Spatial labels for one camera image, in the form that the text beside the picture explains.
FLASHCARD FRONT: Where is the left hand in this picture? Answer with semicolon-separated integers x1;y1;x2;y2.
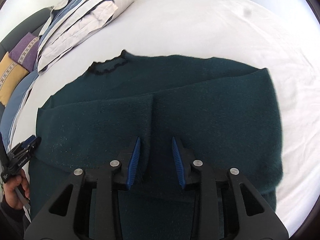
4;168;30;210

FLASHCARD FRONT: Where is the blue striped folded duvet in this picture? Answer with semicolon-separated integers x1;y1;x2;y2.
38;0;87;54

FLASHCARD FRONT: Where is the grey folded duvet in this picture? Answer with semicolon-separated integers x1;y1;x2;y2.
36;0;135;73

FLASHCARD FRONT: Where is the white bed sheet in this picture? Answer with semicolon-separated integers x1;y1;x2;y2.
10;0;319;235

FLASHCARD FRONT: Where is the blue pillow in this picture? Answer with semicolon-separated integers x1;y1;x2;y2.
1;70;39;152

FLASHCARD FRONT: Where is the yellow patterned cushion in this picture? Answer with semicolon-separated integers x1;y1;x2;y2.
0;52;29;106

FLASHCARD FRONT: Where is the purple patterned cushion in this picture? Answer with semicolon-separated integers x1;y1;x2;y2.
9;33;39;72

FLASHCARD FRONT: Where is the dark left sleeve forearm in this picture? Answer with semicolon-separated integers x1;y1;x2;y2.
1;197;30;239

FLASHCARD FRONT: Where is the dark green knit sweater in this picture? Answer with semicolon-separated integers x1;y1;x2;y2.
29;51;283;239

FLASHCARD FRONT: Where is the dark grey headboard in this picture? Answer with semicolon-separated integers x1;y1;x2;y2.
0;7;51;59

